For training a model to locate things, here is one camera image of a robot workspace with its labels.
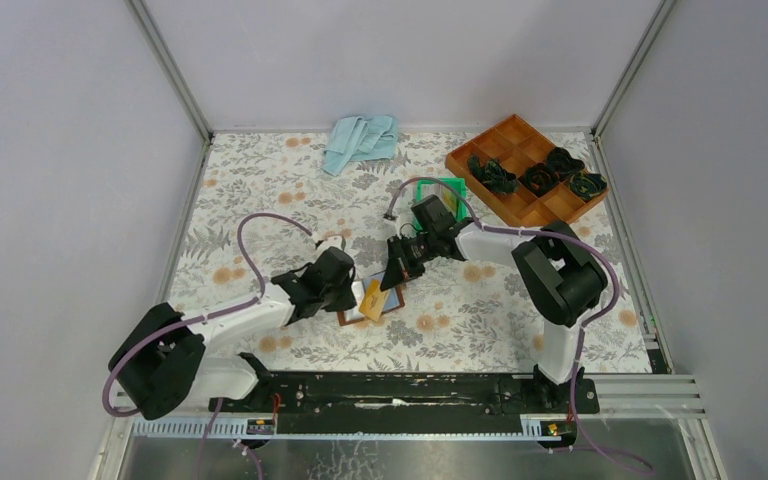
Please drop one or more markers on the brown leather card holder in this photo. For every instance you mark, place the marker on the brown leather card holder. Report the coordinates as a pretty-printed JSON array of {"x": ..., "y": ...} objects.
[{"x": 352, "y": 316}]

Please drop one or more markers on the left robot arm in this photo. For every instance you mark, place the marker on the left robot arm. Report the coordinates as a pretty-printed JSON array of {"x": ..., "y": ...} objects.
[{"x": 168, "y": 359}]

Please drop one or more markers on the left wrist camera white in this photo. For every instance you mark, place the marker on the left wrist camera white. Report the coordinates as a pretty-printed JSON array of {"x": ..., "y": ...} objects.
[{"x": 330, "y": 240}]

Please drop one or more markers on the dark rolled sock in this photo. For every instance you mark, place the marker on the dark rolled sock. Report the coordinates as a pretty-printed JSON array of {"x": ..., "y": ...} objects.
[
  {"x": 539, "y": 180},
  {"x": 492, "y": 175},
  {"x": 586, "y": 185},
  {"x": 562, "y": 164}
]

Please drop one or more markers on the orange compartment tray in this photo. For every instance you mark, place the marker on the orange compartment tray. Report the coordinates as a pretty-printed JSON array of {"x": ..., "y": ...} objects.
[{"x": 518, "y": 145}]

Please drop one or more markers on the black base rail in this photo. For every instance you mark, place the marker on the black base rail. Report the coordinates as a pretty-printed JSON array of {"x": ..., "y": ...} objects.
[{"x": 381, "y": 403}]

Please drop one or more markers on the light blue cloth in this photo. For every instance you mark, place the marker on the light blue cloth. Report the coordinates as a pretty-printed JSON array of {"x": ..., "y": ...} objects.
[{"x": 360, "y": 139}]

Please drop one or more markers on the orange gold credit card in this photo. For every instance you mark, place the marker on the orange gold credit card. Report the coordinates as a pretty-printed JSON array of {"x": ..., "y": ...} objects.
[{"x": 374, "y": 301}]

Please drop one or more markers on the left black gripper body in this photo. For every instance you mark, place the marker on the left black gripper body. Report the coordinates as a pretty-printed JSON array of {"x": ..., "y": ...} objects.
[{"x": 338, "y": 299}]

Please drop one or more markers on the dark rolled sock right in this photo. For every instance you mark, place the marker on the dark rolled sock right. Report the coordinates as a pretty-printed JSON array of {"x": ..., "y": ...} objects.
[{"x": 586, "y": 185}]

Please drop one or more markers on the dark rolled sock top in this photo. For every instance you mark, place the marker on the dark rolled sock top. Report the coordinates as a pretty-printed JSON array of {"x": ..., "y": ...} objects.
[{"x": 562, "y": 164}]

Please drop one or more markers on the dark rolled sock left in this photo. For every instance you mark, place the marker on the dark rolled sock left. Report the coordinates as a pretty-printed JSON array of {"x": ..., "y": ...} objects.
[{"x": 492, "y": 175}]

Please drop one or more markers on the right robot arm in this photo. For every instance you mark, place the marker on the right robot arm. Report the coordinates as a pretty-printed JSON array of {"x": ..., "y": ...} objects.
[{"x": 564, "y": 276}]

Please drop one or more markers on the silver credit card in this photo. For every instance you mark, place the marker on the silver credit card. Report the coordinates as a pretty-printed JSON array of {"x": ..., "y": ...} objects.
[{"x": 429, "y": 190}]

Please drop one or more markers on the green plastic basket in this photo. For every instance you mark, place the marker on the green plastic basket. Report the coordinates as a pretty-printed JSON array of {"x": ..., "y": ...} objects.
[{"x": 456, "y": 184}]

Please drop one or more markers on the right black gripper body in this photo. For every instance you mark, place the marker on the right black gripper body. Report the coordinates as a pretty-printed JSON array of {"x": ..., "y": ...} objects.
[{"x": 412, "y": 254}]

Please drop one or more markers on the dark rolled sock middle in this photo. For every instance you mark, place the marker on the dark rolled sock middle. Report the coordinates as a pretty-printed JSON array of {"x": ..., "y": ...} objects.
[{"x": 539, "y": 180}]

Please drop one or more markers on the floral table mat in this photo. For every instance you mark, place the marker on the floral table mat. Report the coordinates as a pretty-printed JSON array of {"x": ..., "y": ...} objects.
[{"x": 265, "y": 197}]

